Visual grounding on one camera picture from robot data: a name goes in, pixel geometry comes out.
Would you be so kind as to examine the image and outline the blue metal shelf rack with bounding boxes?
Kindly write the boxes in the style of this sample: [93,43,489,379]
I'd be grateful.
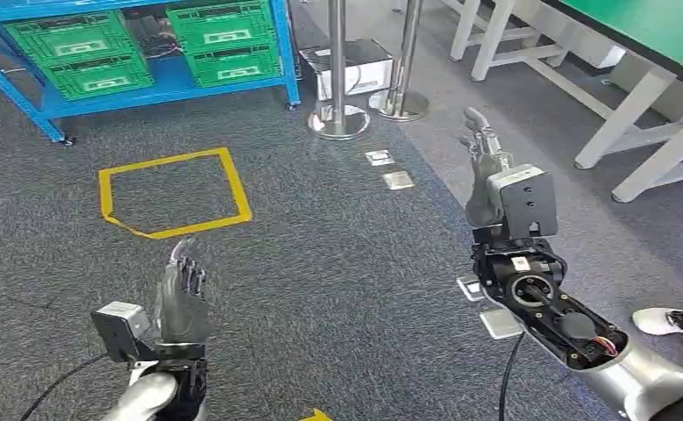
[0,0,302,146]

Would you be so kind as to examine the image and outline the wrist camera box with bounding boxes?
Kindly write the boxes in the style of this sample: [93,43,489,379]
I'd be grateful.
[486,164,558,240]
[89,301,152,364]

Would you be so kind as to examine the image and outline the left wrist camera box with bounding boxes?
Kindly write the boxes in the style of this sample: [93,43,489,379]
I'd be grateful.
[89,301,152,364]

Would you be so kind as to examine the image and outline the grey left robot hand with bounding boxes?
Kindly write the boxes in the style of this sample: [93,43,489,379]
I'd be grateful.
[153,237,213,345]

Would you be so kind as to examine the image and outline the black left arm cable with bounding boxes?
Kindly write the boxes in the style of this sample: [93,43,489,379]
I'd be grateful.
[18,353,110,421]

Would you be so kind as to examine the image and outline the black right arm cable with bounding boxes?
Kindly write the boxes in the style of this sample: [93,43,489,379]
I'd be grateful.
[497,332,527,421]

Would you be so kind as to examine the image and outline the black wire tangle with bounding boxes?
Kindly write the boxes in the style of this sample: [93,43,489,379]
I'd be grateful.
[123,8,182,60]

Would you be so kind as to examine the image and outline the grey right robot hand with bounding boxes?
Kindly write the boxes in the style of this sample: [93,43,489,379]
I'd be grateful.
[459,106,514,229]

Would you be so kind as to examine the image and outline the black box with white labels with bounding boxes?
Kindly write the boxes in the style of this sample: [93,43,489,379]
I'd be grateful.
[299,39,395,101]

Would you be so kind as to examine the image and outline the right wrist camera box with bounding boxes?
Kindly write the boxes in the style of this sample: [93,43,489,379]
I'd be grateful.
[486,164,558,240]

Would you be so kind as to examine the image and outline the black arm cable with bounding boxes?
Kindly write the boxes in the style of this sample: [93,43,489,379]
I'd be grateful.
[497,332,527,421]
[18,353,110,421]

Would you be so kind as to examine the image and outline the green plastic crate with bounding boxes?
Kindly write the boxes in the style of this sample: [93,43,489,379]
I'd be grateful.
[165,0,277,56]
[41,52,155,101]
[185,43,284,89]
[3,10,136,66]

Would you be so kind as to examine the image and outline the white table with green top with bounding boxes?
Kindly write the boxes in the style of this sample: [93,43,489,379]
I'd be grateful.
[390,0,683,204]

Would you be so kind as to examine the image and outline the chrome barrier post with base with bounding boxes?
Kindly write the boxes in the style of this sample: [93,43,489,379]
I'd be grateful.
[308,0,371,140]
[368,0,430,122]

